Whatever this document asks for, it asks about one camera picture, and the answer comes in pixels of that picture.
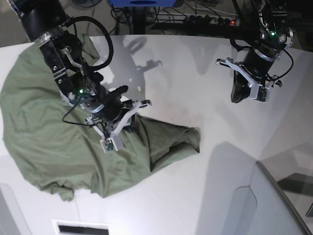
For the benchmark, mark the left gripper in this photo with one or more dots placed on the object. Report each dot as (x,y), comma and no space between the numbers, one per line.
(254,69)

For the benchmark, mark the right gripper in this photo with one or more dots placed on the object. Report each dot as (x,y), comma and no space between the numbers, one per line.
(116,116)

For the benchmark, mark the green t-shirt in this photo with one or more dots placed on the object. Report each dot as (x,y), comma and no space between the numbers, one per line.
(60,158)

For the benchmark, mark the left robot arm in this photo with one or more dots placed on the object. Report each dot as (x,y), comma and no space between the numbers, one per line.
(273,37)

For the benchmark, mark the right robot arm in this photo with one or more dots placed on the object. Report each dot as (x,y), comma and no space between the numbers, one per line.
(79,83)

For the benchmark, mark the black power strip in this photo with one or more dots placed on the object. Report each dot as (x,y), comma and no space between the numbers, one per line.
(178,18)

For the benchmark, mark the blue box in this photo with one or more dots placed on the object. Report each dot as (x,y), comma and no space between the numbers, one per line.
(142,3)

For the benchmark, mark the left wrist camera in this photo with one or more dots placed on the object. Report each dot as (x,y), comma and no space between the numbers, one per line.
(259,93)

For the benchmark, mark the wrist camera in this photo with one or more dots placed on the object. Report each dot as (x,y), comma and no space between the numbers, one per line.
(259,93)
(111,144)

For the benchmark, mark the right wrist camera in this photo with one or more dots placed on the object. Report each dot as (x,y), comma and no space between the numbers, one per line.
(111,144)

